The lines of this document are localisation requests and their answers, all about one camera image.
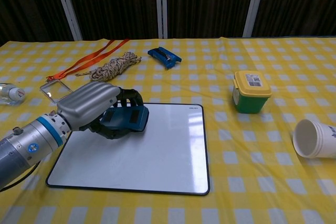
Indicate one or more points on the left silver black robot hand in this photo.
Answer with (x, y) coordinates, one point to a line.
(89, 106)

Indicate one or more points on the dark blue whiteboard eraser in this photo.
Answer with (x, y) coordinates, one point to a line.
(128, 118)

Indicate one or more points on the black framed whiteboard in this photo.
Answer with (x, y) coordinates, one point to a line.
(147, 155)

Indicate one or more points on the clear plastic badge holder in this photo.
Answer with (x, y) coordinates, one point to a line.
(56, 89)

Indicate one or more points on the clear plastic water bottle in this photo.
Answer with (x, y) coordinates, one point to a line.
(10, 94)

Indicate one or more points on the blue plastic clip tool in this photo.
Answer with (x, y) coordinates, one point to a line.
(164, 56)

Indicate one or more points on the black folding partition screen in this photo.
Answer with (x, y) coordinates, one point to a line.
(168, 3)

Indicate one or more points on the yellow white checkered tablecloth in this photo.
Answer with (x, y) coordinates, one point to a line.
(236, 142)

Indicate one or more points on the green box with yellow lid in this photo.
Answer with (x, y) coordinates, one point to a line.
(250, 91)

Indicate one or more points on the white paper cup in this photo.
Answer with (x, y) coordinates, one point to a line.
(313, 140)

